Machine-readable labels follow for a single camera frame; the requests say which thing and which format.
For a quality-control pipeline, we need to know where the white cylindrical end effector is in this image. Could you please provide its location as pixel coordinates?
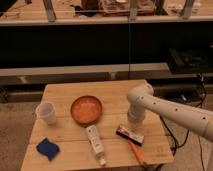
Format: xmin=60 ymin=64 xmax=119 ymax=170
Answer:
xmin=127 ymin=105 xmax=145 ymax=128

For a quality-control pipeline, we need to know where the black and white eraser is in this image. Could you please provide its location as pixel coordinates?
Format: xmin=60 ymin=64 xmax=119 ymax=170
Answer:
xmin=116 ymin=125 xmax=144 ymax=146

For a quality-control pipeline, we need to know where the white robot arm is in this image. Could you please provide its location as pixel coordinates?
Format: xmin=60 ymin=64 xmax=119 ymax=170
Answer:
xmin=127 ymin=83 xmax=213 ymax=142

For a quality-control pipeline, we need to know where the orange carrot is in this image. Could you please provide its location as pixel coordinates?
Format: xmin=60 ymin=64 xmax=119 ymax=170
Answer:
xmin=127 ymin=140 xmax=146 ymax=166

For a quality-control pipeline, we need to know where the white tube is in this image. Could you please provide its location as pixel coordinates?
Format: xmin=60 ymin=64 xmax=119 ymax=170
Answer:
xmin=86 ymin=125 xmax=106 ymax=166

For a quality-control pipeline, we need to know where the orange wooden bowl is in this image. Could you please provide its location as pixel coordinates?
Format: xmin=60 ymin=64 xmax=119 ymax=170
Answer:
xmin=70 ymin=95 xmax=102 ymax=125

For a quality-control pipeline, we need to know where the black box on shelf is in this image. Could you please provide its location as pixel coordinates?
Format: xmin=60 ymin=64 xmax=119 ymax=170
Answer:
xmin=167 ymin=49 xmax=213 ymax=74

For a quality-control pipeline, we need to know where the translucent plastic cup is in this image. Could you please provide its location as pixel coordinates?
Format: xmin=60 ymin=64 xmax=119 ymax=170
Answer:
xmin=35 ymin=102 xmax=56 ymax=125

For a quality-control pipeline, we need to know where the blue sponge cloth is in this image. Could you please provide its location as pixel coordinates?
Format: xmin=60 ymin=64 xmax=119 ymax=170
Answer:
xmin=36 ymin=138 xmax=60 ymax=161

